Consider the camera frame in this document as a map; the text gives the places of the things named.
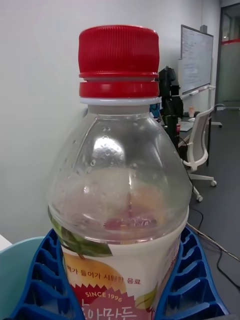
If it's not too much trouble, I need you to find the black floor cable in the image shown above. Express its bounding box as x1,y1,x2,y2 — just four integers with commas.
189,207,240,289

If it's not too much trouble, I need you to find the white office chair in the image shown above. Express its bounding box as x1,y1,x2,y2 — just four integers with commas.
182,106,218,202

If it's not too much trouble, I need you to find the pale blue plastic bin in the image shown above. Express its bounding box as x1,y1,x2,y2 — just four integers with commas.
0,236,51,320

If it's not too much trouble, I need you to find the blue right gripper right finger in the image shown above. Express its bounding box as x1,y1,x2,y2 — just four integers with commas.
154,226,230,320

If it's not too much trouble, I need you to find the whiteboard on stand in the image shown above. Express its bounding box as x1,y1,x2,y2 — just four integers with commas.
177,24,216,96

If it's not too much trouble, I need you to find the clear bottle with red cap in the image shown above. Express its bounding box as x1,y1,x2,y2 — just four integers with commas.
46,24,193,320

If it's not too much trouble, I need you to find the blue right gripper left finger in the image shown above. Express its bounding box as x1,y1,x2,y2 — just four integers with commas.
9,228,82,320

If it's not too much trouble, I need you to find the black tripod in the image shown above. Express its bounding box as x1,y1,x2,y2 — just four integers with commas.
158,66,185,151

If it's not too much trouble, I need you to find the beige floor cable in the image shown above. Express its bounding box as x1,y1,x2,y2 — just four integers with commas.
186,223,240,261

